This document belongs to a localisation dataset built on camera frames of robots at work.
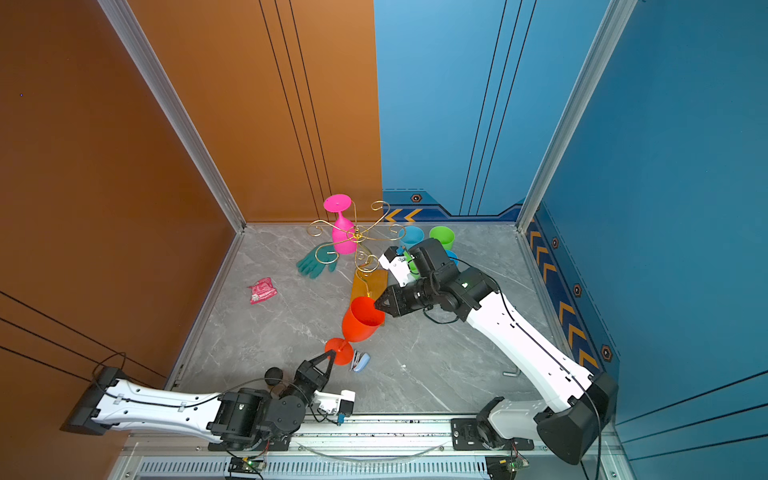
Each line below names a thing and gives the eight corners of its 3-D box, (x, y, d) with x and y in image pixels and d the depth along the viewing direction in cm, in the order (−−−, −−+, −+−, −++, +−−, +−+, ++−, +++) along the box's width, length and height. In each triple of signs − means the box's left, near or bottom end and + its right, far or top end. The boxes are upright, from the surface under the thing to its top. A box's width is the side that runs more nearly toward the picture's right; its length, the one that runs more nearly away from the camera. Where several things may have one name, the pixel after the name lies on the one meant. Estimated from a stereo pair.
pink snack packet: (253, 305, 100) (250, 302, 98) (248, 288, 104) (246, 284, 102) (278, 295, 102) (276, 291, 100) (273, 278, 107) (271, 274, 105)
